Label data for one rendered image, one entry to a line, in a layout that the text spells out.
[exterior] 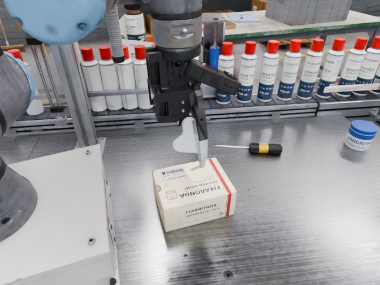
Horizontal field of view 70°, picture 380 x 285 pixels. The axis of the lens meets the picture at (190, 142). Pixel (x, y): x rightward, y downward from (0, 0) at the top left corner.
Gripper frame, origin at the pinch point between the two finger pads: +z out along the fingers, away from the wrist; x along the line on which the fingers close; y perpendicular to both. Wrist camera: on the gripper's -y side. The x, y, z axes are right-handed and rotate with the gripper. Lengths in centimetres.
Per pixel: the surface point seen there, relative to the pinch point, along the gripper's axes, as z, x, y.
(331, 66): 2, -29, -58
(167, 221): 13.8, 6.1, 7.9
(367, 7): 93, -479, -565
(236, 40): 29, -153, -85
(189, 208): 11.7, 6.1, 2.9
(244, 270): 17.6, 18.7, -3.9
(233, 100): 13.2, -37.3, -27.1
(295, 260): 17.8, 20.0, -14.2
